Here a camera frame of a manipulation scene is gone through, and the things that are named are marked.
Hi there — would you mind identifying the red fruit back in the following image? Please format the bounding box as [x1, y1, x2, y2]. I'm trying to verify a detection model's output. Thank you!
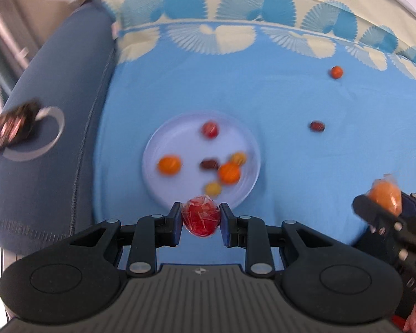
[182, 195, 221, 238]

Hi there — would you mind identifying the red fruit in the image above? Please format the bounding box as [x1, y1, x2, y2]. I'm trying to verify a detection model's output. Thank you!
[201, 120, 219, 139]
[182, 195, 221, 238]

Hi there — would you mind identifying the tan round fruit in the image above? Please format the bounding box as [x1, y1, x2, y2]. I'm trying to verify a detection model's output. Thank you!
[229, 151, 248, 166]

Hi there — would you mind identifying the mandarin orange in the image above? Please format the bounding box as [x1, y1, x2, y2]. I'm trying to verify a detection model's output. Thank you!
[217, 162, 241, 185]

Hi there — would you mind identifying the yellow round fruit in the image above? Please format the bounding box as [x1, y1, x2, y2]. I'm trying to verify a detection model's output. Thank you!
[204, 181, 222, 198]

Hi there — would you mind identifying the large front orange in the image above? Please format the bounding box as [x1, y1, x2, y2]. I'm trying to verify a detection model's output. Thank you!
[157, 155, 182, 176]

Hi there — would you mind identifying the dark red jujube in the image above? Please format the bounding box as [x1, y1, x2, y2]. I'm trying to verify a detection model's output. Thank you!
[199, 159, 220, 171]
[310, 121, 325, 132]

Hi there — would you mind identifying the red fruit front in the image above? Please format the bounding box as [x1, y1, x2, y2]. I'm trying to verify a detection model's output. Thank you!
[201, 120, 219, 139]

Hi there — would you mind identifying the blue fabric sofa armrest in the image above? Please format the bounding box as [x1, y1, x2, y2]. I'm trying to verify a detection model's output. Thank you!
[0, 3, 115, 255]

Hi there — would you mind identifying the small orange far back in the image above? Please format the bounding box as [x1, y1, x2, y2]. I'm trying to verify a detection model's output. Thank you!
[330, 65, 343, 80]

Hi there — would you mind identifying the blue patterned tablecloth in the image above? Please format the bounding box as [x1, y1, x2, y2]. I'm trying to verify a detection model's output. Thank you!
[93, 0, 416, 244]

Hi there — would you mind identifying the dark remote on armrest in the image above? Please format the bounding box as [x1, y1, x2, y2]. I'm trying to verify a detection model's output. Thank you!
[0, 100, 41, 150]

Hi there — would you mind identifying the lavender round plate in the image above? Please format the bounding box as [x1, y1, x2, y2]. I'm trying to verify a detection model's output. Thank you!
[142, 111, 262, 208]

